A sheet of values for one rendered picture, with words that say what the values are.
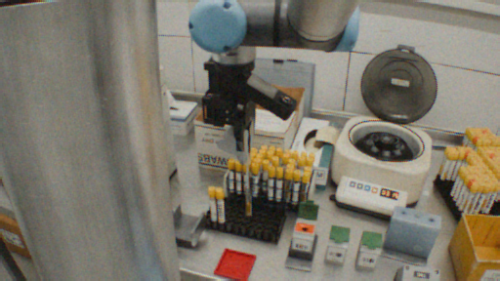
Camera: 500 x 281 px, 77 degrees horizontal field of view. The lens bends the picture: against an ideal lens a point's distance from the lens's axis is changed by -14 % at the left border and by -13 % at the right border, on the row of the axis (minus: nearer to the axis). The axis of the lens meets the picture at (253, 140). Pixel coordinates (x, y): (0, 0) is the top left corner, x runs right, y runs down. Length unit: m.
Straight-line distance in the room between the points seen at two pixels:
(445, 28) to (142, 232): 1.04
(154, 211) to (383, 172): 0.73
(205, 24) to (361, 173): 0.56
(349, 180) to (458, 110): 0.49
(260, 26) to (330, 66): 0.69
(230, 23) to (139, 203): 0.32
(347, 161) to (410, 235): 0.24
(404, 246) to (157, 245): 0.66
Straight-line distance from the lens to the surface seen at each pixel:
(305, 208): 0.72
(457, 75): 1.17
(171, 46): 1.29
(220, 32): 0.46
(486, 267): 0.76
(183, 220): 0.80
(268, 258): 0.76
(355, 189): 0.88
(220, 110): 0.65
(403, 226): 0.76
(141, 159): 0.16
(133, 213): 0.17
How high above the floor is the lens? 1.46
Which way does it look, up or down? 32 degrees down
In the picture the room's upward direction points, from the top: straight up
